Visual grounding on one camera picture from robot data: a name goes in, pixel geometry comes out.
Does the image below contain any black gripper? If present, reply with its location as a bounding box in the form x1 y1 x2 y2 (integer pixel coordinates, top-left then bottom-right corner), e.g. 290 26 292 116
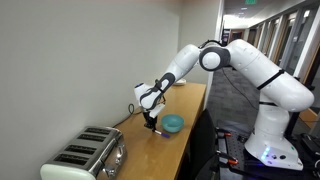
143 112 157 132

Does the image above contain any blue and white pen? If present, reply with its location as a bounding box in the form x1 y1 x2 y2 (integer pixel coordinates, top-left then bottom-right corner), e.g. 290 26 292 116
153 130 170 138

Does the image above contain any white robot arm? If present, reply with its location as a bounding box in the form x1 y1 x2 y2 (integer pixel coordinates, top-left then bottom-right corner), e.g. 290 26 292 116
134 39 314 171

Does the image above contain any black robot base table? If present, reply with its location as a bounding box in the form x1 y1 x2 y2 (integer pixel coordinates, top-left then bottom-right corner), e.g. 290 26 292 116
217 120 320 180

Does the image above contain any light blue bowl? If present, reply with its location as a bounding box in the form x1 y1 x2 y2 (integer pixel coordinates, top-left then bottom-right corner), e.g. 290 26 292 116
161 114 184 133

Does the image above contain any white plate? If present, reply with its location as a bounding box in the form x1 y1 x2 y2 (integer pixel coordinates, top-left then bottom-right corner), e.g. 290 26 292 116
173 79 187 86

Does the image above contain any silver four-slot toaster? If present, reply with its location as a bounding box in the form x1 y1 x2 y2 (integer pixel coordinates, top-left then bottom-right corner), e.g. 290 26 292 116
40 126 127 180

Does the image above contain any black office chair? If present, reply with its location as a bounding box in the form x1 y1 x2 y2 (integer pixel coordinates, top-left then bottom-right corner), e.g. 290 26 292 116
177 109 216 180

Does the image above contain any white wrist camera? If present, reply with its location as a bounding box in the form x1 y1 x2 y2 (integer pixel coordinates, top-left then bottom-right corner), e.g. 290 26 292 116
149 103 165 118

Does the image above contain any black power cable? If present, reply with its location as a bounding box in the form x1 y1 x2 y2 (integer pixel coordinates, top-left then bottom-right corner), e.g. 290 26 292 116
112 103 144 129

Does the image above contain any orange-handled clamp upper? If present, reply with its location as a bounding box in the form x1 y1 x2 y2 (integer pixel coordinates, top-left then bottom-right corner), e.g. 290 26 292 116
216 127 232 137

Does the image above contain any orange-handled clamp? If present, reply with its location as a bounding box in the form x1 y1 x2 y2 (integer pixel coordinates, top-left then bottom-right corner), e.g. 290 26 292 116
216 151 238 165
216 127 232 137

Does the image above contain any orange-handled clamp lower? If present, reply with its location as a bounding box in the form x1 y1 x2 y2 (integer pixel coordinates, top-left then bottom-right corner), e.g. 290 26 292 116
216 151 238 165

